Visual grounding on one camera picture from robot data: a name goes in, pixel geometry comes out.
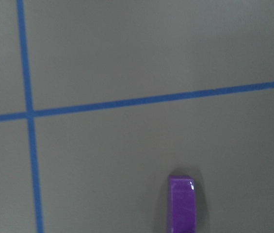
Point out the purple trapezoid block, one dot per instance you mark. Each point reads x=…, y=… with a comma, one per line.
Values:
x=181, y=216

